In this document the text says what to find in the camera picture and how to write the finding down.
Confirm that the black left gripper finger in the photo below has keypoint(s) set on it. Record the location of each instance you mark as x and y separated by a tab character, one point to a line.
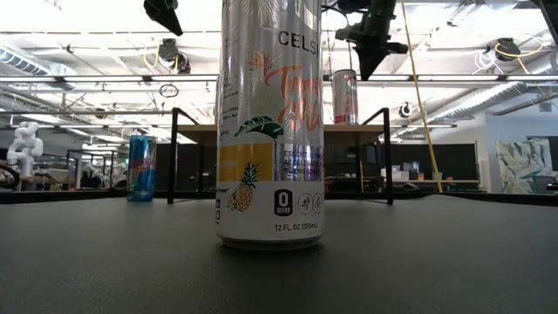
163	13

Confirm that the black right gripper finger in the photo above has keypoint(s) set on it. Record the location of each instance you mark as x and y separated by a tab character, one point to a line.
372	63

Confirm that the Celsius Peach Vibe can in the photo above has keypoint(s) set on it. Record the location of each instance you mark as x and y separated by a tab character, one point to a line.
345	98

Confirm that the silver Celsius can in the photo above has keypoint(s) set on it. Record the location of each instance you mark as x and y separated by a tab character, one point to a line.
215	104

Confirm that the Celsius can pineapple print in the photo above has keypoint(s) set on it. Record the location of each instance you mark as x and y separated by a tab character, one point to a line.
270	131

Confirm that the blue Red Bull can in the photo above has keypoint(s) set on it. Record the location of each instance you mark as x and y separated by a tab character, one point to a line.
141	170

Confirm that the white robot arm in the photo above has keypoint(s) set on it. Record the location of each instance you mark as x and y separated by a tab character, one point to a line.
24	148

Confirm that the wooden shelf black metal legs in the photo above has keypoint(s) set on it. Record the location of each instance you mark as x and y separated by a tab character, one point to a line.
196	133

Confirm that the black rounded object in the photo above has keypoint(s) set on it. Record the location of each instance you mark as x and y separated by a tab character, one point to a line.
410	186

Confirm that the black room divider panel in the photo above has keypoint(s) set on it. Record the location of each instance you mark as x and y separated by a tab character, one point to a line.
187	165

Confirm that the leaf pattern painted panel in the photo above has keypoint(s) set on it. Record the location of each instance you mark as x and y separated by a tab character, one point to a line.
523	165

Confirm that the black table mat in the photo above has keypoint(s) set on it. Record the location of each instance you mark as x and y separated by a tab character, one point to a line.
131	261

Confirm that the black table edge rail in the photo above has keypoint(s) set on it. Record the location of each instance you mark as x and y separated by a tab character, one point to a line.
56	197

